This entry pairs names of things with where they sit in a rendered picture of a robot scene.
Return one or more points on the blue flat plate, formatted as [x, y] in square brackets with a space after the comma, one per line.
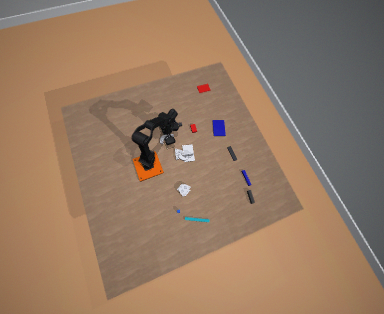
[219, 128]

